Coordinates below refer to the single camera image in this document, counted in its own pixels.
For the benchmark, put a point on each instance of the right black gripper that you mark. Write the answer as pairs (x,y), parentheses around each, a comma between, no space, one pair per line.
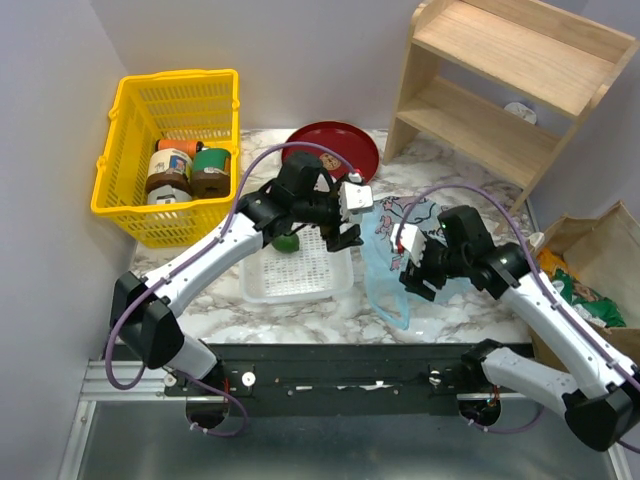
(413,275)

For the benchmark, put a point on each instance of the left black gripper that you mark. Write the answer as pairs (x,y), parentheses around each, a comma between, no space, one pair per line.
(337,241)

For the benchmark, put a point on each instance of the light blue plastic grocery bag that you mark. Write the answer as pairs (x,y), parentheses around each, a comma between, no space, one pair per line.
(385,293)

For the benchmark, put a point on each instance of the green lime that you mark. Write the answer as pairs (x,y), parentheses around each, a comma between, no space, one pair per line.
(286,244)

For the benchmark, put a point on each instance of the brown paper bag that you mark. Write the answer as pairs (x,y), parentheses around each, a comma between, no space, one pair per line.
(603,254)

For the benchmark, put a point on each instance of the green snack packet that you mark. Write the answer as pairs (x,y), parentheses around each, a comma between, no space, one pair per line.
(588,303)

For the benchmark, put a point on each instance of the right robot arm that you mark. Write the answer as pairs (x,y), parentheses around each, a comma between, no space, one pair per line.
(597,391)

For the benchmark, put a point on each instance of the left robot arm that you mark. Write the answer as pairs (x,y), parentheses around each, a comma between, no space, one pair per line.
(145,310)

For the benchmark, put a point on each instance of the orange packaged food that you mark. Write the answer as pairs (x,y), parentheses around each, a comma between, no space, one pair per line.
(550,262)

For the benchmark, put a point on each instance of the white plastic perforated basket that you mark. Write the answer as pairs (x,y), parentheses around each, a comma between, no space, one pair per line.
(311,273)

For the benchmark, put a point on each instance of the red round tray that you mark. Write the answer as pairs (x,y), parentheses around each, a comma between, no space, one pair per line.
(352,143)

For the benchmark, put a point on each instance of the green lidded brown jar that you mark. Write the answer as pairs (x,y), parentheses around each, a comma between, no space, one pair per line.
(211,173)

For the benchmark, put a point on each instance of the orange capped bottle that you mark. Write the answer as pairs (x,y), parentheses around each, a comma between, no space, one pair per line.
(189,147)

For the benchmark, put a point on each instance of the grey white packaged item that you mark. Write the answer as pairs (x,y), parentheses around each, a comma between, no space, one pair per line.
(166,195)

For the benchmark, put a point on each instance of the white labelled brown jar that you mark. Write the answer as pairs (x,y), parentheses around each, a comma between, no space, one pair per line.
(169,167)

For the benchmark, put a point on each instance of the yellow plastic shopping basket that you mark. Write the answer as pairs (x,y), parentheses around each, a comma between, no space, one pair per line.
(184,105)

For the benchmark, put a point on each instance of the wooden shelf unit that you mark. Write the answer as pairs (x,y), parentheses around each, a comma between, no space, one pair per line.
(547,55)

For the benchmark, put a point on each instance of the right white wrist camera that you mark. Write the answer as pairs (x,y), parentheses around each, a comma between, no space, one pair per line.
(410,240)

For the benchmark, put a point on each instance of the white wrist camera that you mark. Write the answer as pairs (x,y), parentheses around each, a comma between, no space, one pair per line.
(354,201)
(410,240)

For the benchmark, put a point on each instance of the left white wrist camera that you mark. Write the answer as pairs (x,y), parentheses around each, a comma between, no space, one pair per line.
(354,201)

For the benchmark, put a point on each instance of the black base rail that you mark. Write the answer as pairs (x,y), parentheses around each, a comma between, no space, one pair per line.
(348,380)

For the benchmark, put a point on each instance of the white round wall fixture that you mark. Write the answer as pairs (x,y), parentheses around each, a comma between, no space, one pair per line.
(521,111)

